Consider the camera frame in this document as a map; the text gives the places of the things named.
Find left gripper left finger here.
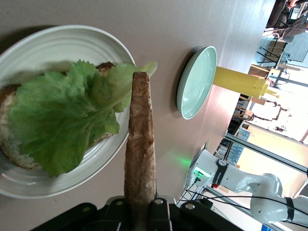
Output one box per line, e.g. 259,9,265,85
31,196,132,231

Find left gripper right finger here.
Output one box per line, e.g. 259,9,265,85
148,197,244,231

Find round-topped bread slice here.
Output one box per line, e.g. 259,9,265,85
123,71,157,231

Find green lettuce leaf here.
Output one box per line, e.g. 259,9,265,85
8,60,158,178

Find square-cornered bread slice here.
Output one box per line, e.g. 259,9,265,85
0,61,116,170

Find yellow mustard squeeze bottle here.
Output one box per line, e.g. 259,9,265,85
213,66,281,99

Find mint green plate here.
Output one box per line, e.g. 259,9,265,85
176,45,218,120

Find beige plate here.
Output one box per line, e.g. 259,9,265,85
0,25,137,199

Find seated background person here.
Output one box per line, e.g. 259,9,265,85
266,0,308,45

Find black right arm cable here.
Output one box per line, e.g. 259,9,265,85
179,189,308,217

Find aluminium frame beam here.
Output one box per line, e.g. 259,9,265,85
223,133,308,174

